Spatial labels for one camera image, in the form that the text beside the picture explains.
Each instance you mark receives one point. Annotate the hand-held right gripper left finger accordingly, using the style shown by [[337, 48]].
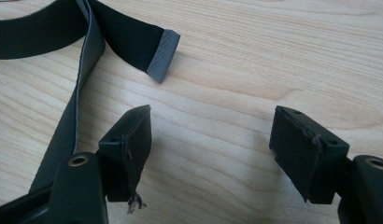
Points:
[[130, 155]]

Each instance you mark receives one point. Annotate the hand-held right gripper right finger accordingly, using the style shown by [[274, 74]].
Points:
[[308, 155]]

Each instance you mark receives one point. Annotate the black belt with grey tip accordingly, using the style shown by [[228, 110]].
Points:
[[55, 31]]

